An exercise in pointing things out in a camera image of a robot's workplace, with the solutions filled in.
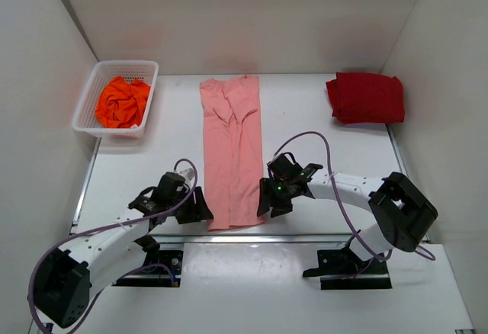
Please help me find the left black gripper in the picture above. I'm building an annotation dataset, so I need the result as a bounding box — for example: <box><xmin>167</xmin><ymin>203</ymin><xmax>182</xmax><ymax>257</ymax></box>
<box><xmin>169</xmin><ymin>185</ymin><xmax>214</xmax><ymax>224</ymax></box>

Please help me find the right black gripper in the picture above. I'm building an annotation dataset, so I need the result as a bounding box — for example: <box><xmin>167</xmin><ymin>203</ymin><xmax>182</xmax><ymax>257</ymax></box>
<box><xmin>258</xmin><ymin>178</ymin><xmax>294</xmax><ymax>219</ymax></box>

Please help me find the pink t shirt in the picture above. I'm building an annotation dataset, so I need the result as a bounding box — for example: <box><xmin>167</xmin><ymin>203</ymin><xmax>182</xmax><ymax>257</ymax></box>
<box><xmin>200</xmin><ymin>75</ymin><xmax>264</xmax><ymax>231</ymax></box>

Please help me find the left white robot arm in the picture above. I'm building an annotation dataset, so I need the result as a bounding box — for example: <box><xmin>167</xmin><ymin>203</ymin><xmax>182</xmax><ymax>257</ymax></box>
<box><xmin>27</xmin><ymin>167</ymin><xmax>213</xmax><ymax>332</ymax></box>

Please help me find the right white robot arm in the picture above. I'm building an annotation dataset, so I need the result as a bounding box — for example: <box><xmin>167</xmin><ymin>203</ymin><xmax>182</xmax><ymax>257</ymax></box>
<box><xmin>257</xmin><ymin>153</ymin><xmax>438</xmax><ymax>280</ymax></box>

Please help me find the red folded t shirt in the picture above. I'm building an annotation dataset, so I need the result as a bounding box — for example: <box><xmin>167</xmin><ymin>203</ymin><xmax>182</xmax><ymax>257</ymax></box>
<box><xmin>326</xmin><ymin>72</ymin><xmax>406</xmax><ymax>124</ymax></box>

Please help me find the orange t shirt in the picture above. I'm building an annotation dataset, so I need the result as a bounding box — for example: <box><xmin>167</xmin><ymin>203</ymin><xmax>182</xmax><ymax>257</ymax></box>
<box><xmin>95</xmin><ymin>76</ymin><xmax>150</xmax><ymax>129</ymax></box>

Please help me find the white plastic basket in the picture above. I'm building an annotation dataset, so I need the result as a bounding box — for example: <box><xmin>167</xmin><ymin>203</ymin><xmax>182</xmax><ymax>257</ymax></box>
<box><xmin>72</xmin><ymin>59</ymin><xmax>159</xmax><ymax>139</ymax></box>

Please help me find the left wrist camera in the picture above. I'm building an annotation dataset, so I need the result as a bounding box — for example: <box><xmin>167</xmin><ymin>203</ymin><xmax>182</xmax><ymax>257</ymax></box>
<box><xmin>178</xmin><ymin>168</ymin><xmax>195</xmax><ymax>184</ymax></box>

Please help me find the aluminium rail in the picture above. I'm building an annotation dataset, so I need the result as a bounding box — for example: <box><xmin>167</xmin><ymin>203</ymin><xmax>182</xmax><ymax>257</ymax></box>
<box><xmin>153</xmin><ymin>234</ymin><xmax>351</xmax><ymax>244</ymax></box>

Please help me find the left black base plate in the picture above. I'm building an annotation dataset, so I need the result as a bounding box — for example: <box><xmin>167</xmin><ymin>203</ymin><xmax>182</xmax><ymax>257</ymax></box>
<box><xmin>113</xmin><ymin>249</ymin><xmax>184</xmax><ymax>288</ymax></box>

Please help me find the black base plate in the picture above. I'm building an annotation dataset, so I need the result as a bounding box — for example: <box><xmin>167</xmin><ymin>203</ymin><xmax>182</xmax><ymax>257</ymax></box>
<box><xmin>317</xmin><ymin>250</ymin><xmax>393</xmax><ymax>291</ymax></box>
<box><xmin>113</xmin><ymin>249</ymin><xmax>184</xmax><ymax>288</ymax></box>

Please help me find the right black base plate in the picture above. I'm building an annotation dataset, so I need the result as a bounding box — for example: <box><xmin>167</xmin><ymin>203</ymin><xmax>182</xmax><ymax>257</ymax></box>
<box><xmin>317</xmin><ymin>250</ymin><xmax>393</xmax><ymax>291</ymax></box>

